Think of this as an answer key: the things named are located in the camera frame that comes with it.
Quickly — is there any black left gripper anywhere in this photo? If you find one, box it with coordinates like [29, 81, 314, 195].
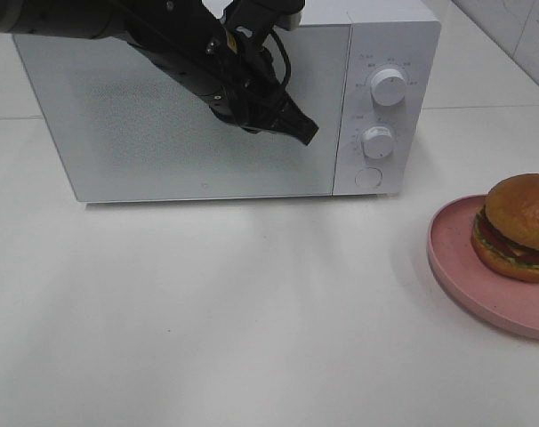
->
[198, 0, 318, 146]

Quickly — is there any white microwave knob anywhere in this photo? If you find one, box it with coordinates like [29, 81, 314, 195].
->
[360, 125, 396, 159]
[370, 68, 407, 107]

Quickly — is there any round white door release button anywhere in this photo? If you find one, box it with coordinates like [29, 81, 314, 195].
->
[355, 167, 382, 189]

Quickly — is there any white microwave door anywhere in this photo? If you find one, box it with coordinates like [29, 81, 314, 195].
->
[14, 25, 350, 203]

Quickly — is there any burger with lettuce and tomato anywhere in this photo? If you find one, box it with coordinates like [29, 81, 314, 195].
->
[471, 173, 539, 283]

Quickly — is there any pink round plate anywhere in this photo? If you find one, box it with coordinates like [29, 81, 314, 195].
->
[426, 195, 539, 340]

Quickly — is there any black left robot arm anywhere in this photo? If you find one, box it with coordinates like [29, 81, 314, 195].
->
[0, 1, 318, 145]

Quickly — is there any white microwave oven body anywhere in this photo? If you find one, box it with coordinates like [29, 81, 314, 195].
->
[21, 0, 443, 206]

